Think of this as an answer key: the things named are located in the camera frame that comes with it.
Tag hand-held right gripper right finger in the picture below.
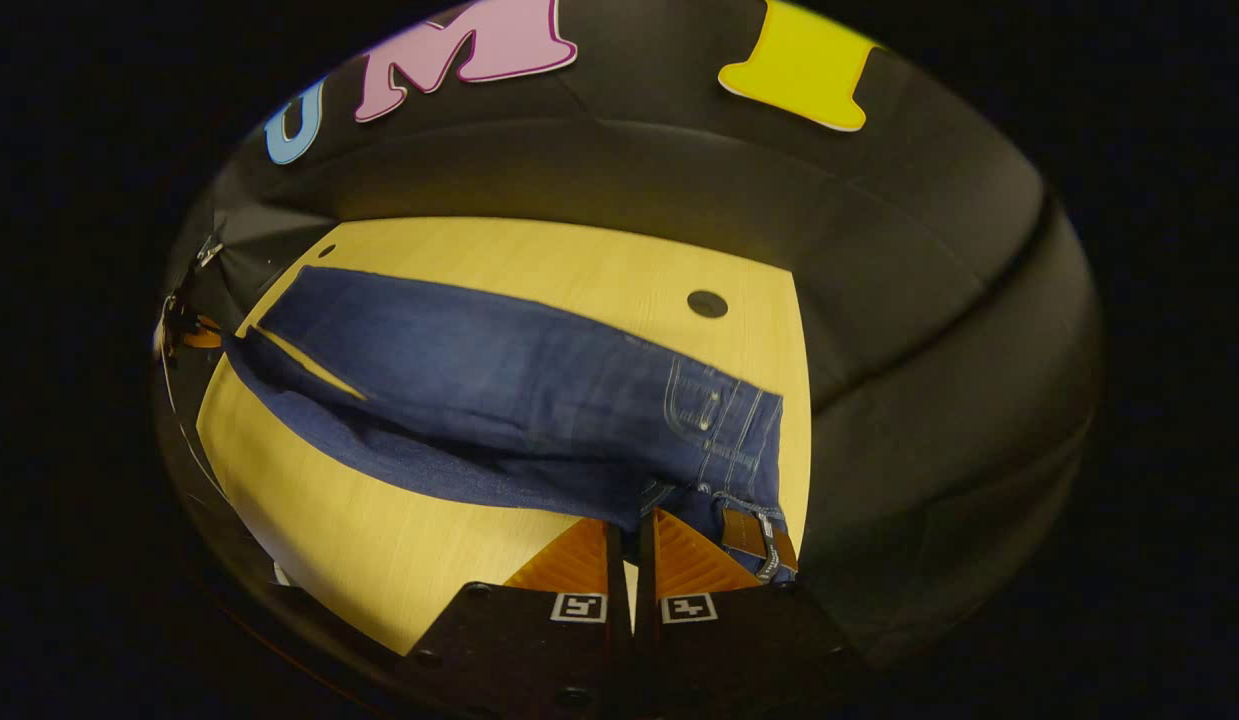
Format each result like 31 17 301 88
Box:
636 508 865 720

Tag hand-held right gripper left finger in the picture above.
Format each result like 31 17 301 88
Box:
394 515 636 720

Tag blue denim jeans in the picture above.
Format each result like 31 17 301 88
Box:
222 265 802 586

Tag black backdrop cloth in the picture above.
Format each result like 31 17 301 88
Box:
157 0 1105 671

